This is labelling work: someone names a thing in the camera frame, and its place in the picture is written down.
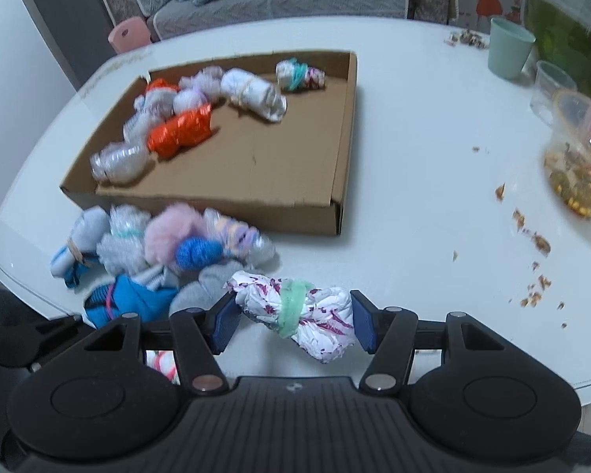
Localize round white bag bundle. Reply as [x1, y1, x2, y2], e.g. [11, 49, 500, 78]
[172, 88, 212, 116]

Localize white purple-print bundle green band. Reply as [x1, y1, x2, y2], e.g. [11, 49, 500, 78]
[225, 271, 355, 365]

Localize scattered nut shell crumbs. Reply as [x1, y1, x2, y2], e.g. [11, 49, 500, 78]
[452, 145, 569, 328]

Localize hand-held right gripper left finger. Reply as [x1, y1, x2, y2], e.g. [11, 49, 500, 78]
[84, 293, 242, 395]

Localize pink plastic stool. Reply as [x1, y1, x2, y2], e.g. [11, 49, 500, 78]
[108, 16, 152, 55]

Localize blue mesh ball bundle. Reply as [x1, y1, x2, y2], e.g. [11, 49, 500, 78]
[175, 236, 223, 272]

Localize large orange plastic bag bundle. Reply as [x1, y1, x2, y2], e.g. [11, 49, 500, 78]
[147, 103, 214, 159]

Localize clear crinkled bag bundle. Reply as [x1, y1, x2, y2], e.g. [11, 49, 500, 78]
[180, 65, 226, 102]

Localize white bundle with teal band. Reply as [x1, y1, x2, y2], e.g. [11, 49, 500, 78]
[276, 58, 326, 92]

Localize white bundle with rubber band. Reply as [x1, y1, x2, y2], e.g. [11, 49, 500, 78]
[220, 68, 288, 123]

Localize white plastic bag bundle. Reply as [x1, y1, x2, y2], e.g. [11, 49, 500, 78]
[123, 111, 154, 145]
[134, 89, 177, 116]

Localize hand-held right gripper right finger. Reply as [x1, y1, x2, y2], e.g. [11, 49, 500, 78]
[349, 290, 508, 395]

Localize clear tub of nuts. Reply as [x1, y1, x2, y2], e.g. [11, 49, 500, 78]
[543, 89, 591, 220]

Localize mint green cup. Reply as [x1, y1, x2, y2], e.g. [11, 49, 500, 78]
[487, 17, 537, 80]

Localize clear plastic cup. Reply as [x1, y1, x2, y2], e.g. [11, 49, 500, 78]
[529, 60, 579, 126]

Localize grey sofa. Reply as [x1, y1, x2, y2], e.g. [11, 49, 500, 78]
[97, 0, 461, 43]

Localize small orange plastic bag bundle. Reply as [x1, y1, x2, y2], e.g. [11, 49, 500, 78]
[145, 78, 180, 97]

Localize blue sock bundle pink band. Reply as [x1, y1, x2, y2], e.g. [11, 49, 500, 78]
[83, 273, 178, 331]

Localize pile of nut shells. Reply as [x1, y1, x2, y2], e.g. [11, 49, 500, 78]
[443, 28, 491, 50]

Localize clear bundle with purple stripes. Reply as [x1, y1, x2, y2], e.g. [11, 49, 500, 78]
[204, 207, 277, 269]

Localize grey sock bundle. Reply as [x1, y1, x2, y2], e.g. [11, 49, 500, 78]
[170, 266, 237, 316]

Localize shallow cardboard box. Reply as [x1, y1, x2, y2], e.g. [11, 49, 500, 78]
[59, 49, 359, 236]

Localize clear tank with green water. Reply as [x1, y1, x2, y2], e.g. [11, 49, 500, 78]
[522, 0, 591, 99]

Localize clear bundle with green band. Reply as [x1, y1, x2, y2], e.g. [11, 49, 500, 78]
[97, 204, 151, 274]

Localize white and blue sock bundle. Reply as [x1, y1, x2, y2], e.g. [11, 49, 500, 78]
[49, 206, 112, 289]

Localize pink fluffy bundle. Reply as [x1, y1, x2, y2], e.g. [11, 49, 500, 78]
[144, 202, 210, 267]

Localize clear plastic bag bundle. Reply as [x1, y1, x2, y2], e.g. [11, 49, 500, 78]
[89, 140, 151, 185]

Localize pink striped bundle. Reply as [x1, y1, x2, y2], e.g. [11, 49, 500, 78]
[145, 350, 178, 382]

